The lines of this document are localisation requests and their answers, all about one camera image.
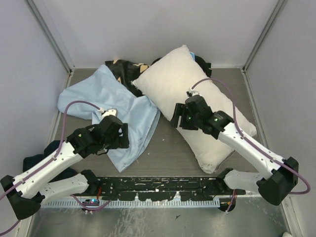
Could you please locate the light blue pillowcase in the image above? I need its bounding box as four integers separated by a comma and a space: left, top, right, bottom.
57, 65, 160, 172

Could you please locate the white pillow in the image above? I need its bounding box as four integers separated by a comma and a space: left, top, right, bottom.
133, 45, 257, 174

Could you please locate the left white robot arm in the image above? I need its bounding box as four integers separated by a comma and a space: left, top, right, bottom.
0, 115, 129, 220

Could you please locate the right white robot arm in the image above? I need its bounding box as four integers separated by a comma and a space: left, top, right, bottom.
170, 95, 299, 205

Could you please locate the dark navy cloth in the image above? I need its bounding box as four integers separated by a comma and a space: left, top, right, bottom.
23, 140, 77, 183

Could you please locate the black floral patterned cloth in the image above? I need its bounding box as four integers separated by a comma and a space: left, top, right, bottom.
105, 56, 212, 97

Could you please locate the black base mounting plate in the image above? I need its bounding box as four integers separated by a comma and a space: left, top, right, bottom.
78, 177, 233, 201

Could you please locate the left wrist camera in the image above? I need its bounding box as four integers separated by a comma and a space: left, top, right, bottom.
98, 108, 118, 118

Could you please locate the white slotted cable duct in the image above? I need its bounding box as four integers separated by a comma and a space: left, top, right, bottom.
43, 198, 220, 208

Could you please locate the left aluminium frame post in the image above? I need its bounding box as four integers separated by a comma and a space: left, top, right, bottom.
25, 0, 74, 74

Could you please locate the aluminium frame post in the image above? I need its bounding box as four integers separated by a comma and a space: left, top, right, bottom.
25, 0, 74, 74
243, 0, 289, 74

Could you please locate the right aluminium frame post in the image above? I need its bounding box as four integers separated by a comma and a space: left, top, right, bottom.
243, 0, 289, 74

